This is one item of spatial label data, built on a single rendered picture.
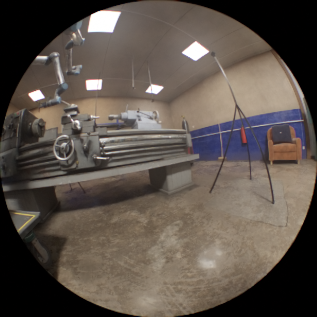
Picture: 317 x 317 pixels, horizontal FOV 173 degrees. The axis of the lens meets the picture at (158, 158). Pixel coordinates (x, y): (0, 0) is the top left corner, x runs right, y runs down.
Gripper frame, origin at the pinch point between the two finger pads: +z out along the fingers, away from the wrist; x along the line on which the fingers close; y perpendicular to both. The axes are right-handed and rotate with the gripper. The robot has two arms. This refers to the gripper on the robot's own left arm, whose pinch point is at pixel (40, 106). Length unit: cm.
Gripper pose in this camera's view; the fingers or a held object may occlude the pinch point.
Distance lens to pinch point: 173.9
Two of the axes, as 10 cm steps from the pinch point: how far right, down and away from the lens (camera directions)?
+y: 0.0, 9.3, 3.5
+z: -8.8, 1.7, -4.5
